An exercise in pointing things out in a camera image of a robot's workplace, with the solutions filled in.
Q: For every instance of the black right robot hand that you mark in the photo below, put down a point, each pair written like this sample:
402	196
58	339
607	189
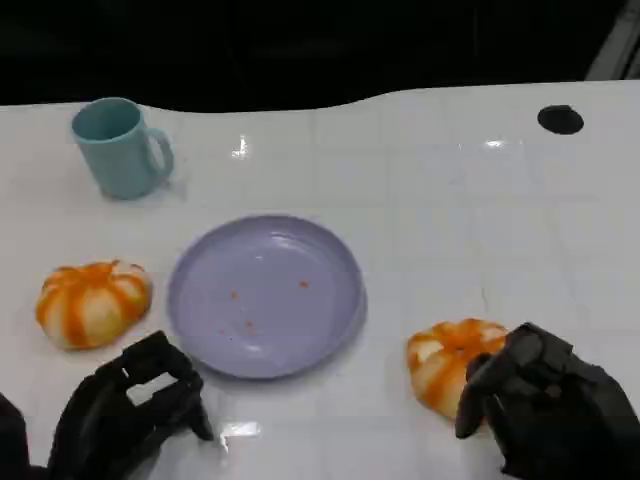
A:
560	415

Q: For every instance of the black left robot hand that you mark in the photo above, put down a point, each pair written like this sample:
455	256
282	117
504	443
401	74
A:
105	420

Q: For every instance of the orange and white bread roll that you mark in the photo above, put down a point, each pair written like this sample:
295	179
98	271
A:
92	305
440	370

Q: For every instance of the lilac plate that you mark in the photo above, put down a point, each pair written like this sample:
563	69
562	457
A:
265	300

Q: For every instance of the pale green mug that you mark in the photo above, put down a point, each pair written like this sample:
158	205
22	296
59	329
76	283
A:
117	160

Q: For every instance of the black round table hole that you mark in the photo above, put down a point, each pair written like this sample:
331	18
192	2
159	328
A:
560	119

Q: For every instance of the white frame post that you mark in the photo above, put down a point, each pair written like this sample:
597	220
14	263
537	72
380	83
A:
617	47

